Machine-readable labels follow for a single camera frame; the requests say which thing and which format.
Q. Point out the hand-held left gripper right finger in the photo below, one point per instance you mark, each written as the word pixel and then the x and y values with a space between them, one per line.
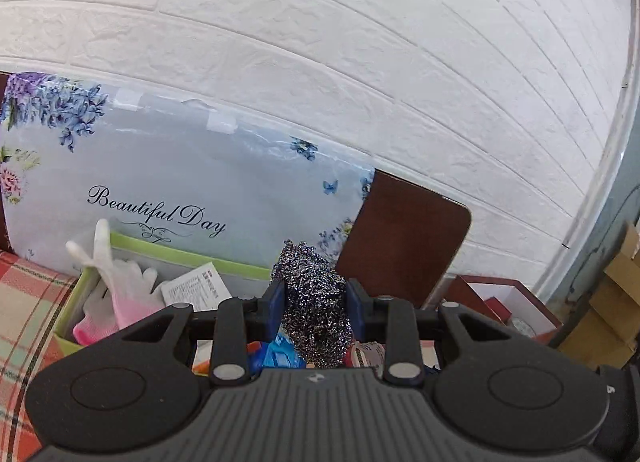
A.
pixel 352 309

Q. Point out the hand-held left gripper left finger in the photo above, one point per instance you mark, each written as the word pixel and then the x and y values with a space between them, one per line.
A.
pixel 274 307

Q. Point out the steel wool scourer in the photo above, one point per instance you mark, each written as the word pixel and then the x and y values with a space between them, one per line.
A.
pixel 310 302

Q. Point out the blue rounded box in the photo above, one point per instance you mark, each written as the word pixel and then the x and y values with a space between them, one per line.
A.
pixel 280 354

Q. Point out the white printed paper box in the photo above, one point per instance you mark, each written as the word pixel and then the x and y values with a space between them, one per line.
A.
pixel 195 289

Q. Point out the orange box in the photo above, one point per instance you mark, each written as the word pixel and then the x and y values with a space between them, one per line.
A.
pixel 202 362

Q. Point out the light green cardboard box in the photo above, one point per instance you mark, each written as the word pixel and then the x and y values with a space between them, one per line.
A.
pixel 175 254

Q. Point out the stack of cardboard boxes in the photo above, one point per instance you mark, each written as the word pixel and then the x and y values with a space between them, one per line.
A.
pixel 615 302

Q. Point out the brown open box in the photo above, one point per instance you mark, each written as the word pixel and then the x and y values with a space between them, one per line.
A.
pixel 505 292

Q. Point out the floral plastic bag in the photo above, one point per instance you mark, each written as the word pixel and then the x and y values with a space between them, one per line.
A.
pixel 200 167

